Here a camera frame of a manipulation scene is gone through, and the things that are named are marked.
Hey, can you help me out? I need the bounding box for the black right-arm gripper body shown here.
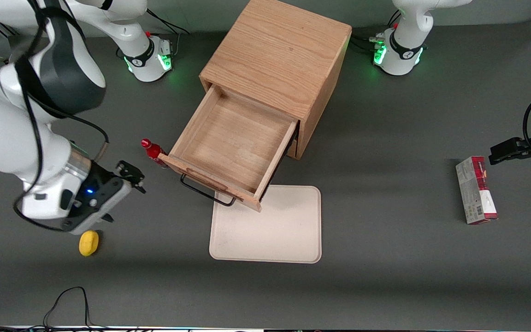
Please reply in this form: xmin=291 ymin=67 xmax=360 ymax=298
xmin=76 ymin=160 xmax=123 ymax=207

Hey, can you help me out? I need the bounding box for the black metal drawer handle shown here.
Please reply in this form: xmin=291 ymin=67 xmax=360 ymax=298
xmin=180 ymin=173 xmax=237 ymax=207

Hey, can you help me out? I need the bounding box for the wooden drawer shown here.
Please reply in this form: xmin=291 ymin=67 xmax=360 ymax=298
xmin=158 ymin=84 xmax=300 ymax=213

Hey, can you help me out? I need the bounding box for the wooden two-drawer cabinet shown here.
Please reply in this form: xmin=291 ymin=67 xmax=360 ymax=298
xmin=199 ymin=0 xmax=353 ymax=160

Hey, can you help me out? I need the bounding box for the yellow lemon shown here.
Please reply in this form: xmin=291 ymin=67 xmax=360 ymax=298
xmin=79 ymin=230 xmax=100 ymax=257

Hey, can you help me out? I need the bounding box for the small red cola bottle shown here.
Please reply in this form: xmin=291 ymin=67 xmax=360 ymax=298
xmin=141 ymin=138 xmax=169 ymax=169

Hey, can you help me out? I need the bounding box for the red and white carton box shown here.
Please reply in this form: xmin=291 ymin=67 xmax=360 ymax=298
xmin=455 ymin=156 xmax=499 ymax=225

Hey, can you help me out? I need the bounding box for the cream rectangular plastic tray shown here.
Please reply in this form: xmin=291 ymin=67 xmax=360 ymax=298
xmin=209 ymin=184 xmax=322 ymax=264

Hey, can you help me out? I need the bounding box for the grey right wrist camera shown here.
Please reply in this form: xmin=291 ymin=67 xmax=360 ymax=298
xmin=62 ymin=178 xmax=133 ymax=235

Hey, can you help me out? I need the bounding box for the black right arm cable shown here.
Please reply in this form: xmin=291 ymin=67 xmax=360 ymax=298
xmin=12 ymin=0 xmax=110 ymax=232

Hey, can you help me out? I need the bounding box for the thin black table cable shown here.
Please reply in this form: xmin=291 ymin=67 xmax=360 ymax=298
xmin=0 ymin=286 xmax=142 ymax=332

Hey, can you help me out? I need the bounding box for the black right base cable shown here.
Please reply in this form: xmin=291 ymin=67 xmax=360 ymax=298
xmin=146 ymin=8 xmax=191 ymax=60

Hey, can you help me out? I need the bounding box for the black base cable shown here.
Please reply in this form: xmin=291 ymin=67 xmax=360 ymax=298
xmin=146 ymin=8 xmax=191 ymax=60
xmin=349 ymin=9 xmax=401 ymax=55

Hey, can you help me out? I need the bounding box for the black left base cable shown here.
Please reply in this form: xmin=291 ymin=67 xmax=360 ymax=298
xmin=349 ymin=9 xmax=401 ymax=55

